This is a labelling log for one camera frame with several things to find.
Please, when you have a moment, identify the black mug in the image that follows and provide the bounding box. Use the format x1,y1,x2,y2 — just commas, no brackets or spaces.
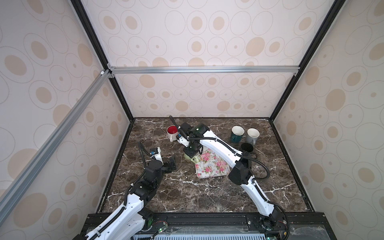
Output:
240,143,256,156

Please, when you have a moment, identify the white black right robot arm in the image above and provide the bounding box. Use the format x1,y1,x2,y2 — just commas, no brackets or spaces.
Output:
176,123,290,233

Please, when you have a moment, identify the black frame post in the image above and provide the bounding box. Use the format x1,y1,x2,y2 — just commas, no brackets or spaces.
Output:
269,0,347,123
70,0,134,121

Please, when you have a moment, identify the horizontal aluminium rail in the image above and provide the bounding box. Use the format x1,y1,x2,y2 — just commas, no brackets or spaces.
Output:
111,66,300,75

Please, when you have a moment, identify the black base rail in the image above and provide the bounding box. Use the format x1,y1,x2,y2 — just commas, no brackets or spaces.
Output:
78,212,337,240

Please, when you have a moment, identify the light green mug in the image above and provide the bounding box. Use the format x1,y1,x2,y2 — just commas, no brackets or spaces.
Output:
186,155,200,164

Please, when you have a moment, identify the right black frame post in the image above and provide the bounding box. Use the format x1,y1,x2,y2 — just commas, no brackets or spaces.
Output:
269,0,347,123

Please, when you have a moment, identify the grey mug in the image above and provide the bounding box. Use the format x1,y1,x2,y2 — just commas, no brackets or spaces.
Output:
246,128,260,146

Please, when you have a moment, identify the white mug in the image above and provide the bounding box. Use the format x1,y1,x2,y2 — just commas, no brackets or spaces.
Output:
167,125,179,142

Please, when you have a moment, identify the floral rectangular tray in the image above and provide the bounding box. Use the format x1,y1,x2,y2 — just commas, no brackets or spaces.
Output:
195,147,231,179

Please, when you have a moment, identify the dark teal mug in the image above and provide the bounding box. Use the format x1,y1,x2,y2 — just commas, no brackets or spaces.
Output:
230,126,245,143

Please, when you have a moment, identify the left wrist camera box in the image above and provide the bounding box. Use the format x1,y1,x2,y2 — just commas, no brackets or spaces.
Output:
150,147,164,164

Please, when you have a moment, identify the slanted left aluminium rail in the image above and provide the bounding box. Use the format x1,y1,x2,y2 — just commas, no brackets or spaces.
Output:
1,70,112,225

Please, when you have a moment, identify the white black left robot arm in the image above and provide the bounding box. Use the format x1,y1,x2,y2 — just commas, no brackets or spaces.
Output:
74,155,177,240

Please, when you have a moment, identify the left black frame post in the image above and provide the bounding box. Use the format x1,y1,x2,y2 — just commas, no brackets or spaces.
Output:
70,0,134,121

